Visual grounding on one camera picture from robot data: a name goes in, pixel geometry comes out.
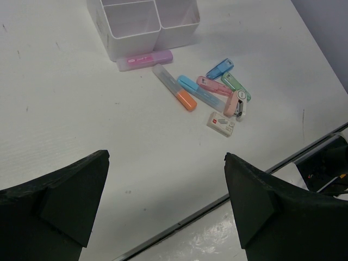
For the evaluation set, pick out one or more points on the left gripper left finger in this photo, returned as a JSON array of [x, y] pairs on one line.
[[51, 217]]

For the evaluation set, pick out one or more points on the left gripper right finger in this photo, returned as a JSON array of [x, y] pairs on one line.
[[276, 220]]

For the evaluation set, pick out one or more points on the light blue highlighter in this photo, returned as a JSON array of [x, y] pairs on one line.
[[201, 93]]

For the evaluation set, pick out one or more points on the pink highlighter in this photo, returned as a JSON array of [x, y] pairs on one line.
[[144, 60]]

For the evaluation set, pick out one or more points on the white eraser box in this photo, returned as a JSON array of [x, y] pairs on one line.
[[220, 124]]

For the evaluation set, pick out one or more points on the green correction tape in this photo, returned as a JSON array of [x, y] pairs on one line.
[[233, 84]]

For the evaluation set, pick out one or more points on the pink correction tape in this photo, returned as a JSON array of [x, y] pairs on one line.
[[213, 86]]

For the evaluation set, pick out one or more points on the blue correction tape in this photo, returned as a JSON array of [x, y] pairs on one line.
[[224, 66]]

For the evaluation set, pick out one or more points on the left white divided container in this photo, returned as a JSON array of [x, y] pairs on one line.
[[126, 28]]

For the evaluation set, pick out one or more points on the white divided container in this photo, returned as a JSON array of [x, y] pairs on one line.
[[178, 20], [126, 28]]

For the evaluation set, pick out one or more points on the right white divided container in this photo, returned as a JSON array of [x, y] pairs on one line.
[[178, 20]]

